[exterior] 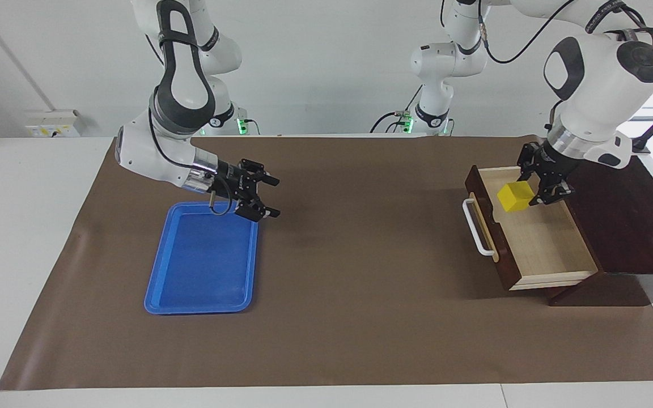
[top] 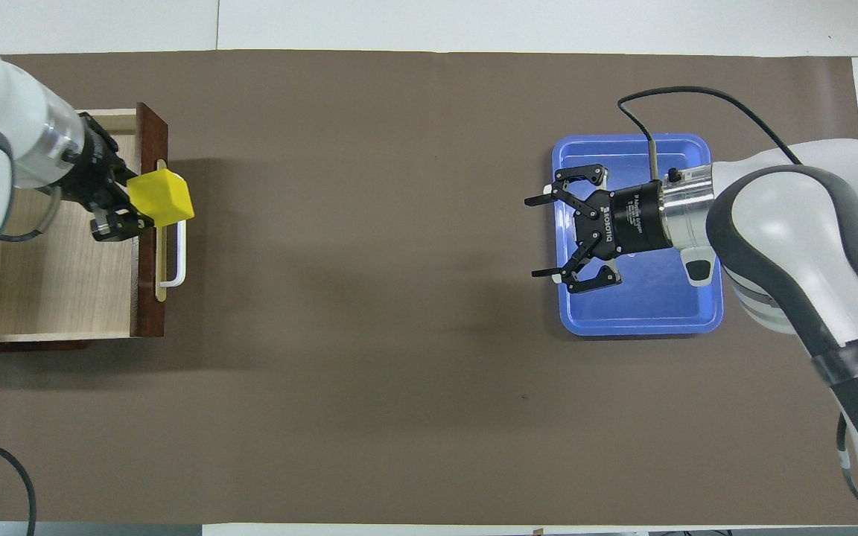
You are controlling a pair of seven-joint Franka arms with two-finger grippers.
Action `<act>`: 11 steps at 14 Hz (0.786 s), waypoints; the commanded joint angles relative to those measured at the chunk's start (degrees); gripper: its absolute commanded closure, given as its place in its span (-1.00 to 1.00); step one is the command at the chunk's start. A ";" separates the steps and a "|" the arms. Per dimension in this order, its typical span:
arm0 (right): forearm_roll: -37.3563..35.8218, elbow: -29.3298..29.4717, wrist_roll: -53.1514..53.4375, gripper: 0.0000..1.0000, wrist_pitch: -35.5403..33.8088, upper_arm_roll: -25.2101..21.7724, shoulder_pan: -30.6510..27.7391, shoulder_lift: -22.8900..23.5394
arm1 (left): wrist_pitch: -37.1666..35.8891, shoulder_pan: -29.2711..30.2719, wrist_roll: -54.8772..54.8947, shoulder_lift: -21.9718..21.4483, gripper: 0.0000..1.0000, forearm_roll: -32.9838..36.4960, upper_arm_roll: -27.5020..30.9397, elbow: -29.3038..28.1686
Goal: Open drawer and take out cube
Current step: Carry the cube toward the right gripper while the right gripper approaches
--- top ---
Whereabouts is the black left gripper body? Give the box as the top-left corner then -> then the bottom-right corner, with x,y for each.
57,112 -> 139,218

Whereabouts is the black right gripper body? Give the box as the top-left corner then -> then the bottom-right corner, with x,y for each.
593,182 -> 675,262

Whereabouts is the yellow cube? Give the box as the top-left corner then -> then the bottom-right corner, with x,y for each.
128,168 -> 195,228

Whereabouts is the wooden drawer with white handle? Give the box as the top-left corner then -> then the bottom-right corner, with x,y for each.
0,102 -> 188,343

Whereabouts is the blue plastic tray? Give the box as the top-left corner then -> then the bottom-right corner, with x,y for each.
551,133 -> 725,337

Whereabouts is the brown table mat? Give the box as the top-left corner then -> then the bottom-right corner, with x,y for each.
0,49 -> 858,526

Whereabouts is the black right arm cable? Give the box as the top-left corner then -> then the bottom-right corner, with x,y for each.
618,87 -> 858,508

